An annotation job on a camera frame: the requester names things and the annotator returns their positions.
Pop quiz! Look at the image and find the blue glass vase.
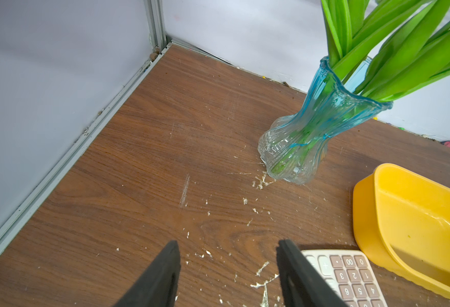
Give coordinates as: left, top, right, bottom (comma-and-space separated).
258, 57, 393, 185

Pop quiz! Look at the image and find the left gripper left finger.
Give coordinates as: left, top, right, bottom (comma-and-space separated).
115, 240, 181, 307

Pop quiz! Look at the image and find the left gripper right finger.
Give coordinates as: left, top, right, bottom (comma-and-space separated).
276, 239, 347, 307

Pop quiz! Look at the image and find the artificial flower bouquet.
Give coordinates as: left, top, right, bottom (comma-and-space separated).
321, 0, 450, 102

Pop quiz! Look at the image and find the yellow plastic storage box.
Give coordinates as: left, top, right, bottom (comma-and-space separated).
352, 163, 450, 299

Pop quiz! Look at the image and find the pink calculator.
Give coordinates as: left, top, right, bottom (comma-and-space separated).
302, 249, 387, 307

